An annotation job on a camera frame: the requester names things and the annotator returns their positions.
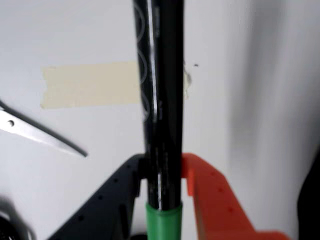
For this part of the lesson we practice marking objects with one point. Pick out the green capped black marker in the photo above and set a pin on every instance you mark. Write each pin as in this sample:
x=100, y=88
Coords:
x=165, y=112

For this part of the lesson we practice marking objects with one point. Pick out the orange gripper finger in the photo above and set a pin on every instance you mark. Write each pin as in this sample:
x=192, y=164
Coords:
x=220, y=207

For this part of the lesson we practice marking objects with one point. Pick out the beige masking tape strip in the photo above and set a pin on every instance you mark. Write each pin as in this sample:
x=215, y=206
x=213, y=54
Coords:
x=92, y=85

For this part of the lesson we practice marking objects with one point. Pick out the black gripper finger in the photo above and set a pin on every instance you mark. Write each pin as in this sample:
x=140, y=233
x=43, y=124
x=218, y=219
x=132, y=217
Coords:
x=105, y=205

